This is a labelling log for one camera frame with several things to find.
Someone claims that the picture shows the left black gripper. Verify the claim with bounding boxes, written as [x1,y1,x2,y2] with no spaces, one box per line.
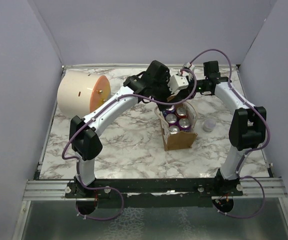
[151,72,180,111]

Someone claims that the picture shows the purple fanta can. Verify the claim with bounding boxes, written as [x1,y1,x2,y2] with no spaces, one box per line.
[165,113,178,126]
[165,105,176,114]
[178,118,191,132]

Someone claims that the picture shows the red cola can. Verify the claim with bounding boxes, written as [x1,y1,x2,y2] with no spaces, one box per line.
[168,125,180,135]
[176,106,188,119]

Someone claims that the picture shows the jute canvas tote bag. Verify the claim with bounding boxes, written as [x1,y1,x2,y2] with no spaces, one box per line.
[154,102,198,151]

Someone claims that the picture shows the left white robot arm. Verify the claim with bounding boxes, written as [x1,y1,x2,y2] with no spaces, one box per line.
[68,60,189,198]

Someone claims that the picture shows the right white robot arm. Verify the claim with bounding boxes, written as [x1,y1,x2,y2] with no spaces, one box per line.
[181,61,270,196]

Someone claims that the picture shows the small clear plastic cup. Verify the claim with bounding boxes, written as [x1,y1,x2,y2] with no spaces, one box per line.
[202,118,216,133]

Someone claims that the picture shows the cream cylindrical drum container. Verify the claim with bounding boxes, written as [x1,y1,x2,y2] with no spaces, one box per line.
[57,70,111,118]

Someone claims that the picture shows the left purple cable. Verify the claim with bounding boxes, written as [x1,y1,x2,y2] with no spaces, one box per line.
[62,68,197,221]

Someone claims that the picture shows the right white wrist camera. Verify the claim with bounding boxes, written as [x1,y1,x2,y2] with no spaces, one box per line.
[180,62,195,81]

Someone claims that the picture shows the black metal base frame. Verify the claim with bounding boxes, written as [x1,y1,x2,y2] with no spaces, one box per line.
[65,177,243,209]

